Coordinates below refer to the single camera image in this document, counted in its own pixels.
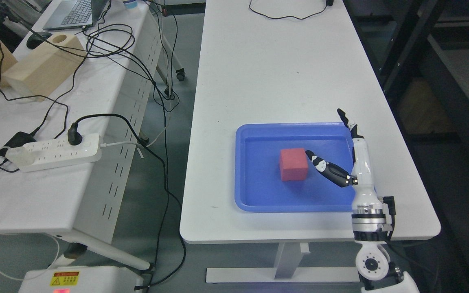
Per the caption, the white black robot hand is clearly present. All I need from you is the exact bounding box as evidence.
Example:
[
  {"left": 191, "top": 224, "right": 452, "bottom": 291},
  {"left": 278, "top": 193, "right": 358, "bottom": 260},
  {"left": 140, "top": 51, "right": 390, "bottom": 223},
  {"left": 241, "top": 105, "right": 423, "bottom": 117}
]
[{"left": 305, "top": 108, "right": 383, "bottom": 214}]

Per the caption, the pink block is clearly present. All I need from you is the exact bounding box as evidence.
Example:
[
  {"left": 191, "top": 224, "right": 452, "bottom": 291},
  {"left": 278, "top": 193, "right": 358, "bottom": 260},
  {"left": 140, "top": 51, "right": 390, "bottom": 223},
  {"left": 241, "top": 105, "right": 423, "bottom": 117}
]
[{"left": 279, "top": 148, "right": 308, "bottom": 181}]

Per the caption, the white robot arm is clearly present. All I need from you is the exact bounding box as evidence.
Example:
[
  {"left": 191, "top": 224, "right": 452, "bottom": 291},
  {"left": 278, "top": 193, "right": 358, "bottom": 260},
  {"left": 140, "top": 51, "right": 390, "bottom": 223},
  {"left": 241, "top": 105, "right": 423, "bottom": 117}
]
[{"left": 351, "top": 197, "right": 419, "bottom": 293}]

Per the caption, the blue plastic tray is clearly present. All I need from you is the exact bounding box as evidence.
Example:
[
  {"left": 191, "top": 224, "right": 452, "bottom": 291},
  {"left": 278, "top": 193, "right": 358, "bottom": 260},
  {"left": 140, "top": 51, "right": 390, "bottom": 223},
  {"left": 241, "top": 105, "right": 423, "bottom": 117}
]
[{"left": 234, "top": 122, "right": 357, "bottom": 213}]

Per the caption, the black metal shelf right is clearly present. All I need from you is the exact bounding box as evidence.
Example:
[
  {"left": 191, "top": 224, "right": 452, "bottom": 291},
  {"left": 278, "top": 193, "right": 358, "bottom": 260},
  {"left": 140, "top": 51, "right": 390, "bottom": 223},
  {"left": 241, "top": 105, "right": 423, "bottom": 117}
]
[{"left": 344, "top": 0, "right": 469, "bottom": 293}]

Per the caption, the wooden block with hole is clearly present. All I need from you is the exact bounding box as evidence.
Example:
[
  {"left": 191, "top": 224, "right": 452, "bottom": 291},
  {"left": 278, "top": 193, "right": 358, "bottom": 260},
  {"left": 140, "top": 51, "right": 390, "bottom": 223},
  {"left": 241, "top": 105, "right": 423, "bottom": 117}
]
[{"left": 2, "top": 33, "right": 85, "bottom": 96}]

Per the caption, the white standing desk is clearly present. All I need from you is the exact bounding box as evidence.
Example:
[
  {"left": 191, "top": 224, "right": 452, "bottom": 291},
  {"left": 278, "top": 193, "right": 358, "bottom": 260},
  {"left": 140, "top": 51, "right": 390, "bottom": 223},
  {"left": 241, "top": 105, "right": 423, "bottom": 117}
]
[{"left": 180, "top": 0, "right": 441, "bottom": 283}]

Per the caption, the white folding table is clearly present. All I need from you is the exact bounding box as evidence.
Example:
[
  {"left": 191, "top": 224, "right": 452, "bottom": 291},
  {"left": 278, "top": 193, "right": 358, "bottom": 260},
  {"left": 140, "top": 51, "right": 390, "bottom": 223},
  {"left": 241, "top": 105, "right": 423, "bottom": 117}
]
[{"left": 0, "top": 1, "right": 162, "bottom": 270}]

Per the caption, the white floor device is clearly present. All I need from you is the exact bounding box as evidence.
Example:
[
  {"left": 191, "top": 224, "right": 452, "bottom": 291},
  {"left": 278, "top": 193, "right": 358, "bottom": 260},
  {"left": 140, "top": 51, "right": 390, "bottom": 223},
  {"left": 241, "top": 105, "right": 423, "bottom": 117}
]
[{"left": 19, "top": 266, "right": 144, "bottom": 293}]

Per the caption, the white power strip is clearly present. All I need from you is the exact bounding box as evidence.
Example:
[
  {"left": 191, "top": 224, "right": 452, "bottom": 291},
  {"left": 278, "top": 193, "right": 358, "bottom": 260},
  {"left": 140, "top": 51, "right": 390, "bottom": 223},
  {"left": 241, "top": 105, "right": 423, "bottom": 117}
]
[{"left": 5, "top": 133, "right": 102, "bottom": 172}]

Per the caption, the silver laptop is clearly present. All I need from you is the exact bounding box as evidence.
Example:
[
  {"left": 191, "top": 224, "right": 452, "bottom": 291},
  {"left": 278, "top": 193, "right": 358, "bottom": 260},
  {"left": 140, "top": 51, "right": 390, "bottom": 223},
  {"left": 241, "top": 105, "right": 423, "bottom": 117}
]
[{"left": 43, "top": 0, "right": 109, "bottom": 31}]

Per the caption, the black power adapter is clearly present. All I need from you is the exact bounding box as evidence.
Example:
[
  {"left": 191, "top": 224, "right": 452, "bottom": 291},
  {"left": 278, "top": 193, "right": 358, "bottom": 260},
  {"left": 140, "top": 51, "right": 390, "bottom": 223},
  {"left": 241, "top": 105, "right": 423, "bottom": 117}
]
[{"left": 0, "top": 131, "right": 37, "bottom": 157}]

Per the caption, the black computer mouse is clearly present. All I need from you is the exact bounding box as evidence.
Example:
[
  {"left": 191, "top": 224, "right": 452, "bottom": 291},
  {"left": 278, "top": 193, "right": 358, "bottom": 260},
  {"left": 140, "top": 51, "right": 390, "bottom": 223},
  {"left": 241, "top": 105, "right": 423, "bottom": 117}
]
[{"left": 26, "top": 31, "right": 52, "bottom": 50}]

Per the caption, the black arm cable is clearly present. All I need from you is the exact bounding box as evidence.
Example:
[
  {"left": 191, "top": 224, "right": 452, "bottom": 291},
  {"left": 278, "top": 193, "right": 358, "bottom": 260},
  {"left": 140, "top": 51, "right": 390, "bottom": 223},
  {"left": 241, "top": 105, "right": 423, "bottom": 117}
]
[{"left": 381, "top": 195, "right": 434, "bottom": 277}]

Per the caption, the black cable on desk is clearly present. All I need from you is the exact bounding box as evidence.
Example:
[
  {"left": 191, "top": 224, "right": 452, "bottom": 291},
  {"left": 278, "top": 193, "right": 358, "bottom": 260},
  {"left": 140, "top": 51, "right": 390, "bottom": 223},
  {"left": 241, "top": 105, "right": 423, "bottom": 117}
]
[{"left": 248, "top": 0, "right": 335, "bottom": 20}]

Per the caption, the long black floor cable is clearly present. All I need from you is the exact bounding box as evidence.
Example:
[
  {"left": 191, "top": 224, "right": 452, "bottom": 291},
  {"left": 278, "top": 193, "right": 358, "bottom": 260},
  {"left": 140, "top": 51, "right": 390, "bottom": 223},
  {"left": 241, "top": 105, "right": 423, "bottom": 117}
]
[{"left": 68, "top": 113, "right": 187, "bottom": 290}]

